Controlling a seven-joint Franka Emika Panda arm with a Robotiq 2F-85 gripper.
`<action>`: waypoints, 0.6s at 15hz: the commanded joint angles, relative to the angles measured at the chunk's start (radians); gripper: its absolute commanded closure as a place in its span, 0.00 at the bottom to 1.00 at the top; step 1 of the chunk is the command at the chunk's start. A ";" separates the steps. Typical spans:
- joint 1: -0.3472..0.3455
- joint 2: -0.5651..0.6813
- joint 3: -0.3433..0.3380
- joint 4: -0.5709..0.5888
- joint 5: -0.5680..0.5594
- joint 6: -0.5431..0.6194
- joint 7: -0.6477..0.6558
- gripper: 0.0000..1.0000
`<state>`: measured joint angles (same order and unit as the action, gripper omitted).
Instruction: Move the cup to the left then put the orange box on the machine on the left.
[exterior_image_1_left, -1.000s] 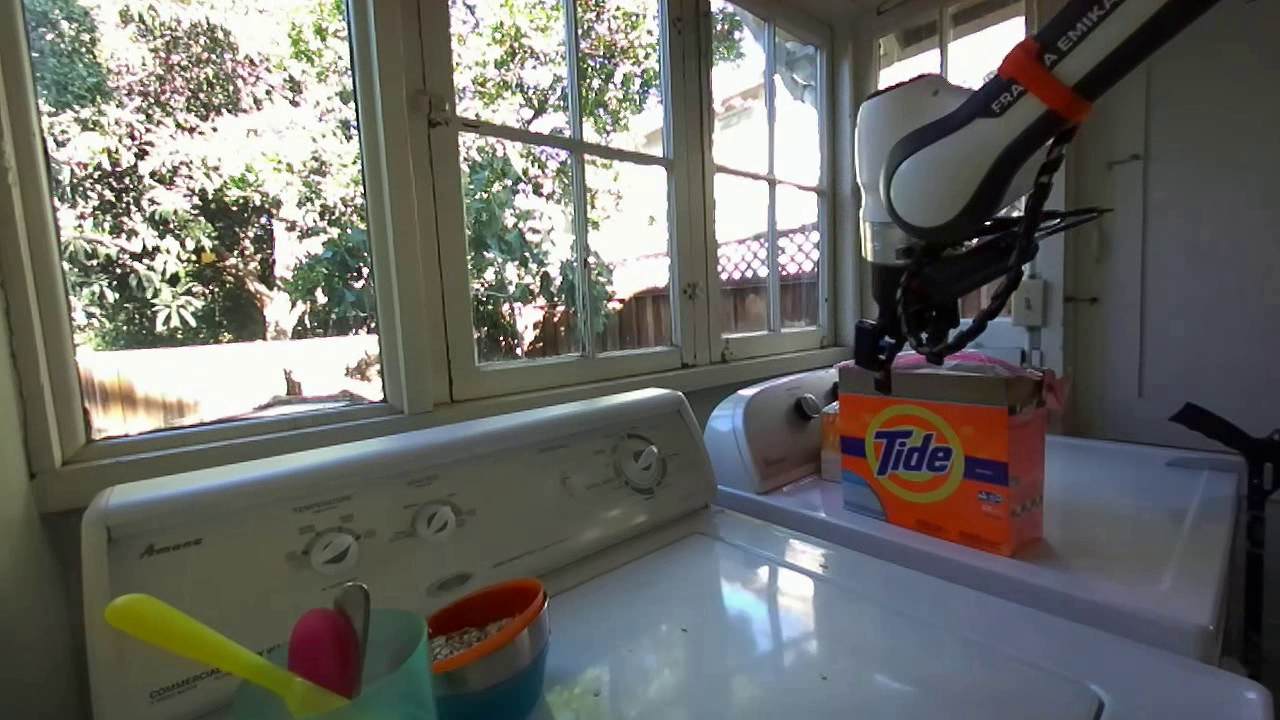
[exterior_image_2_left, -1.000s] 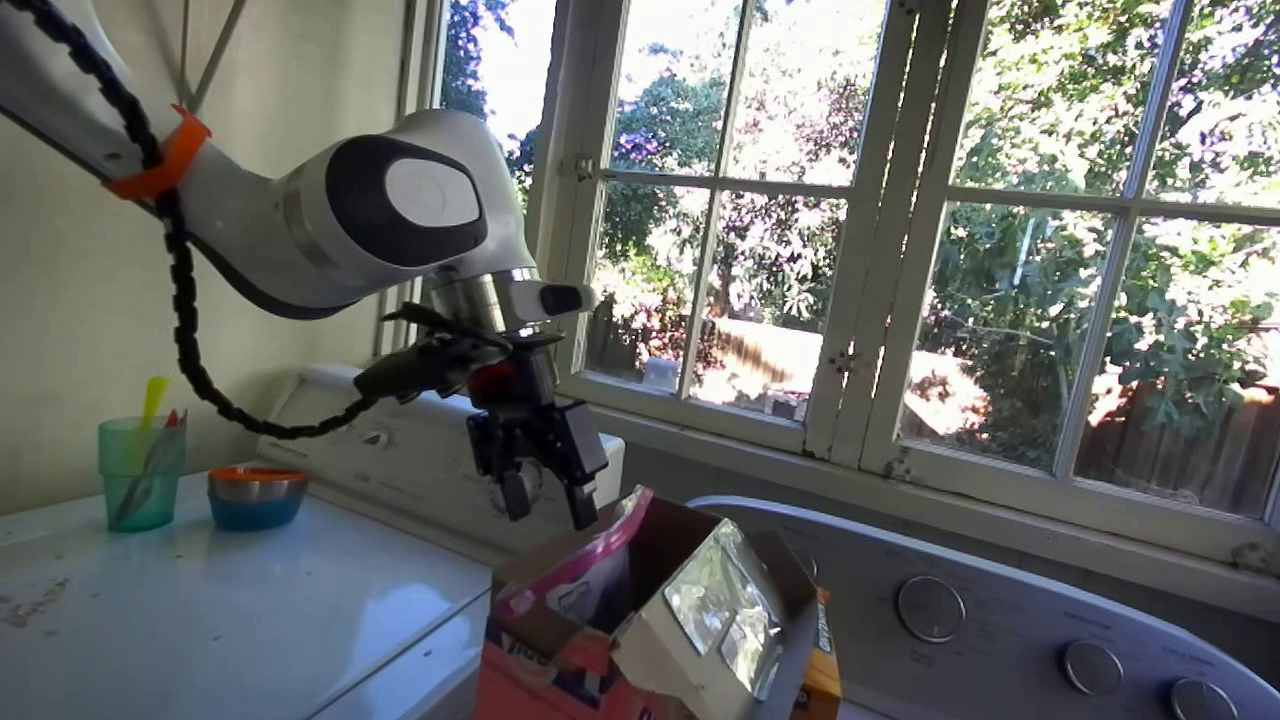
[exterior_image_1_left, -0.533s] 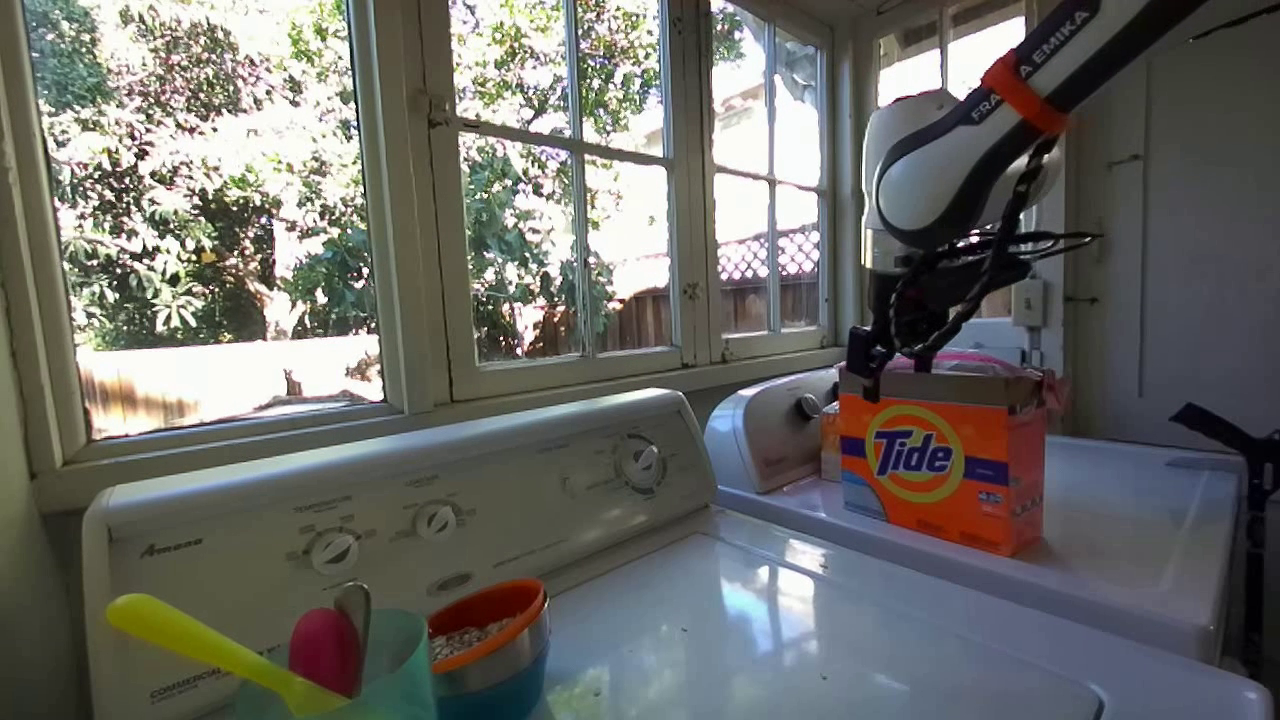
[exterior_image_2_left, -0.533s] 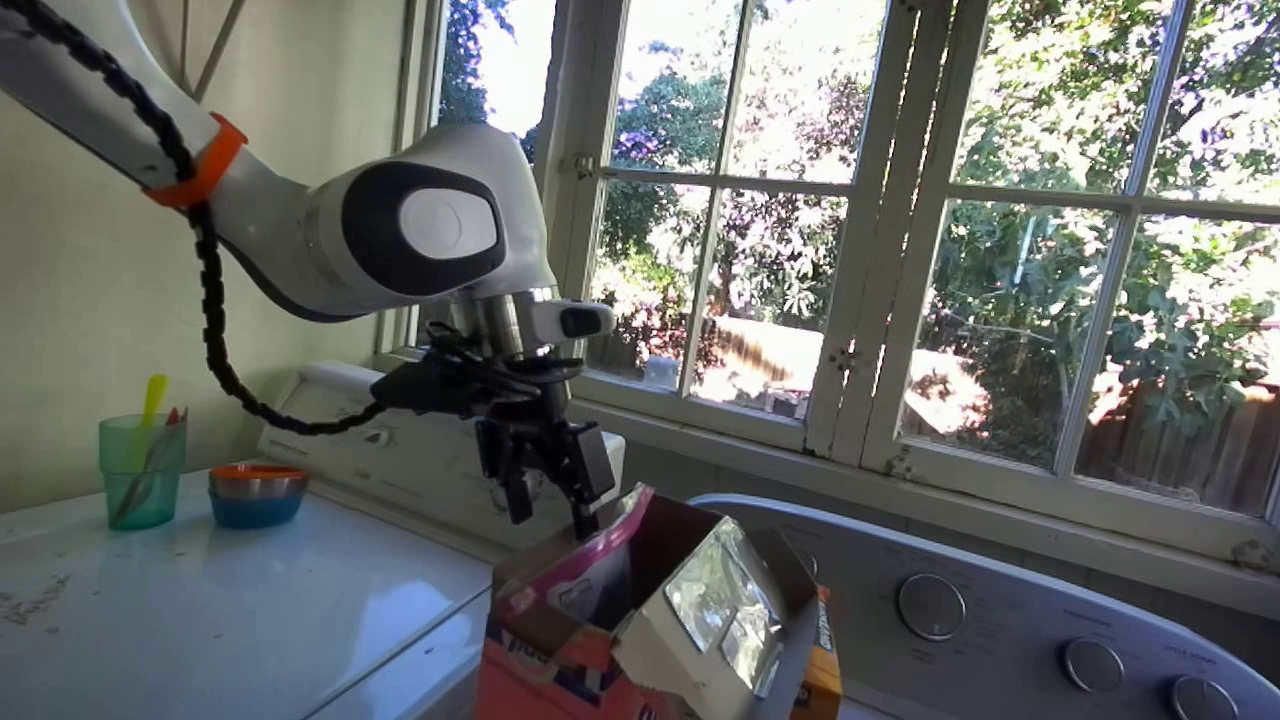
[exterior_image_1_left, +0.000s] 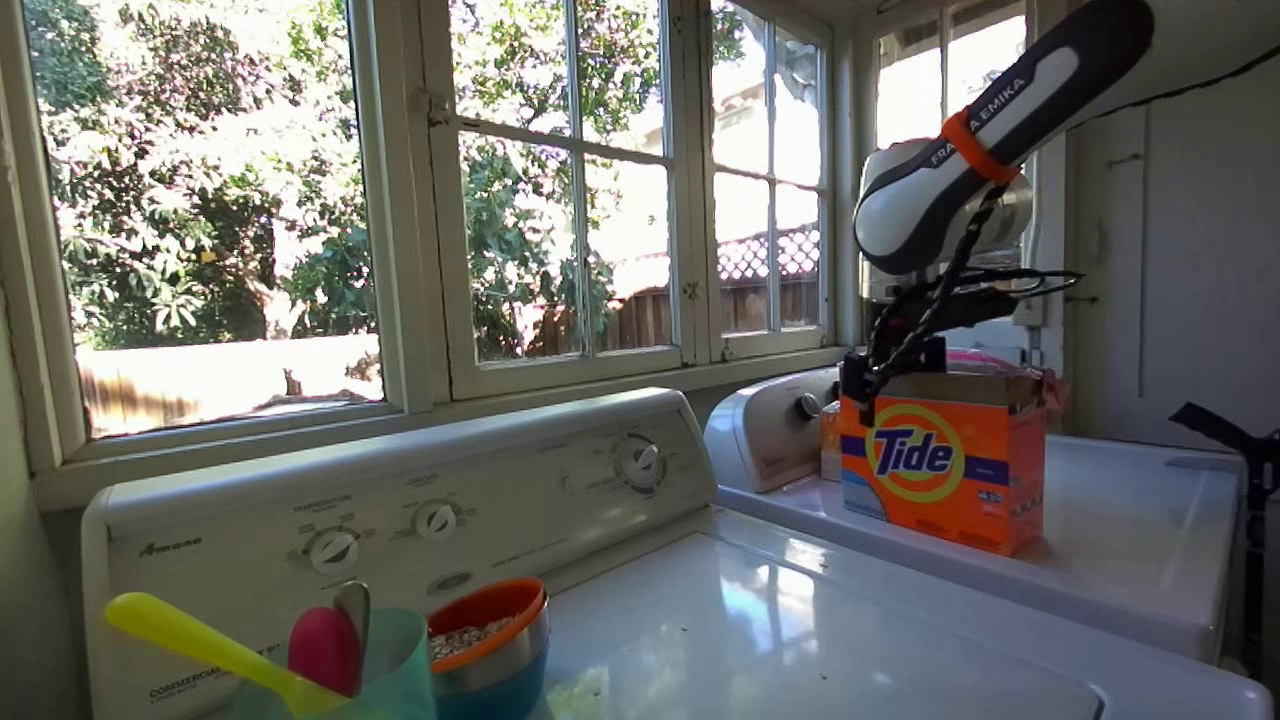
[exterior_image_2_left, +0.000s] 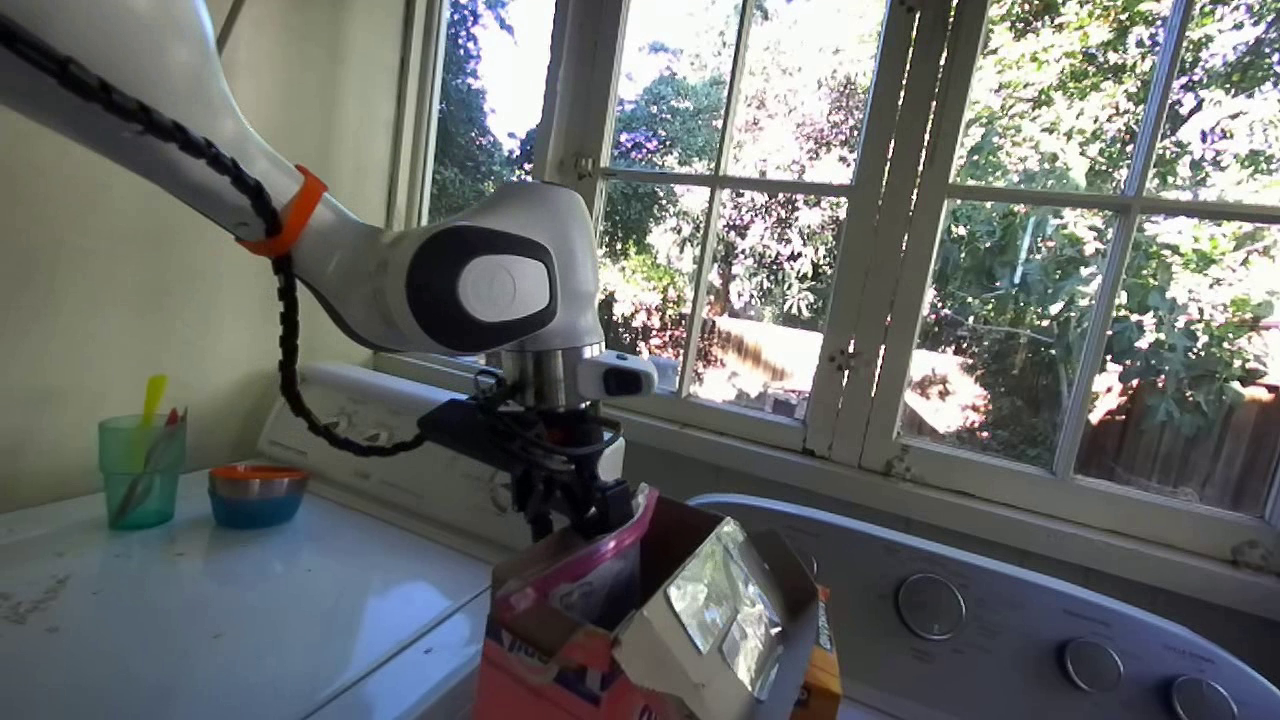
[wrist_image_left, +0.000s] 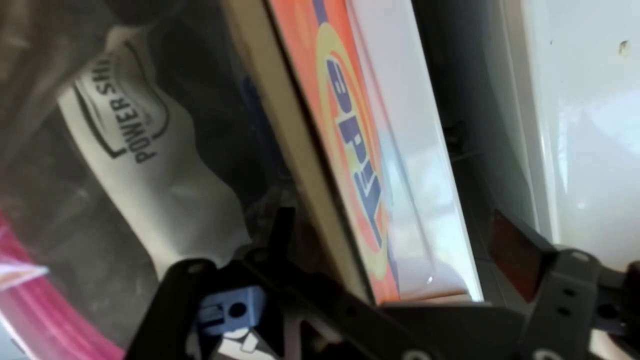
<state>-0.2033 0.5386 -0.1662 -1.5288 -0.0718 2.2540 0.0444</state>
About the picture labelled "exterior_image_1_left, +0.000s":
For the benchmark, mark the orange and blue bowl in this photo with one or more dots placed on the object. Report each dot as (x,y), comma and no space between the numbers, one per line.
(490,687)

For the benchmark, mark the white panel door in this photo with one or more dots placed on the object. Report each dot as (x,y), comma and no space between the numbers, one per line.
(1203,267)

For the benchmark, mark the white machine with rounded panel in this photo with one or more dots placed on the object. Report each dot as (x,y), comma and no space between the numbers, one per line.
(1135,533)

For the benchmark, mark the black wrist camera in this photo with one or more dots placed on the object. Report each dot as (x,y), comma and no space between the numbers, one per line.
(974,307)

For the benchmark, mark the white machine with angular panel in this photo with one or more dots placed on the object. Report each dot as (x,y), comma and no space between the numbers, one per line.
(801,624)

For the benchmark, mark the small white dial knob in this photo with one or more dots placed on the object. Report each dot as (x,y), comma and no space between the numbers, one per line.
(439,521)
(332,548)

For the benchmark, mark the white wall outlet box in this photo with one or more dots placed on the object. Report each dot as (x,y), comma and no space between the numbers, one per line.
(1035,310)

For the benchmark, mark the black tripod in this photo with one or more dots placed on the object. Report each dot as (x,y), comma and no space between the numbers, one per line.
(1258,561)

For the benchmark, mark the large white dial knob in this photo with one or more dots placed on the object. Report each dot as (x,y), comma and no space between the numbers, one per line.
(643,463)

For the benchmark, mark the orange Tide detergent box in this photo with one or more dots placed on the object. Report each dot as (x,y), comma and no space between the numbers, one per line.
(933,463)

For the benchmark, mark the white framed single pane window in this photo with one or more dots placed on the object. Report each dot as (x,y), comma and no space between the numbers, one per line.
(160,202)

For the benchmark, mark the pink plastic bag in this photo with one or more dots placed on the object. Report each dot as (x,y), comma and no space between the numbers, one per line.
(987,361)

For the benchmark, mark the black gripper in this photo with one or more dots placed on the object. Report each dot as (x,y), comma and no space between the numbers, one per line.
(905,324)

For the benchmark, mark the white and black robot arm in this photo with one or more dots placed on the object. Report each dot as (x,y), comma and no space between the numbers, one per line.
(933,202)

